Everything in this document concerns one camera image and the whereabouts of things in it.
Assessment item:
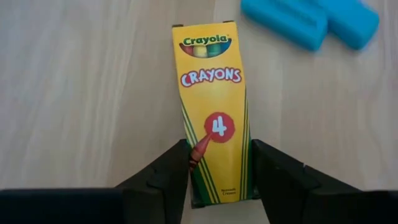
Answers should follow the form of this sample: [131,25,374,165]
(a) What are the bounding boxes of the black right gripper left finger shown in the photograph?
[114,139,191,224]

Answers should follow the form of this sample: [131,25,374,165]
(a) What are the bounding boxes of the yellow Crayola crayon box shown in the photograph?
[171,20,261,210]

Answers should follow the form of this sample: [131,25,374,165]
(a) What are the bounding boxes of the blue eraser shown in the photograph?
[240,0,330,52]

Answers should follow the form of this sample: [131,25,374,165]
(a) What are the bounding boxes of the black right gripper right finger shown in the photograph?
[252,139,364,224]

